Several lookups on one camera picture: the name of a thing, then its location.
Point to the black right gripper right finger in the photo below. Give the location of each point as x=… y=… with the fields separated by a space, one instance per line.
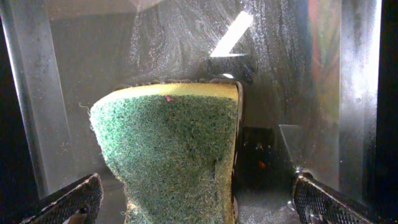
x=316 y=202

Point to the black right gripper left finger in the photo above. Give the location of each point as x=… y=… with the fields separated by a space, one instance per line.
x=81 y=199

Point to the green yellow sponge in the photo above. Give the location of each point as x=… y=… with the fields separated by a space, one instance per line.
x=173 y=146

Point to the black water tray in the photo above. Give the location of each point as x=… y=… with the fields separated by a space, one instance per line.
x=308 y=72

